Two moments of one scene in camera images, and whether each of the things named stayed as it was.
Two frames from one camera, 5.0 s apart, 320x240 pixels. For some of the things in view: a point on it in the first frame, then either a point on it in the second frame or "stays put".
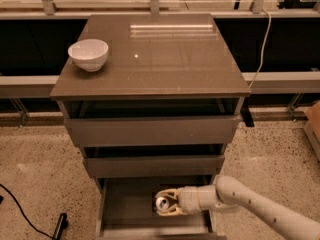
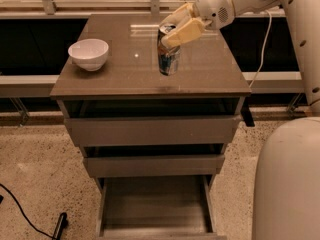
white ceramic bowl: [90, 54] stays put
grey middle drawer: [156, 166] stays put
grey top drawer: [153, 130] stays put
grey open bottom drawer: [125, 210] stays put
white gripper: [189, 200] to [213, 6]
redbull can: [162, 203] to [168, 57]
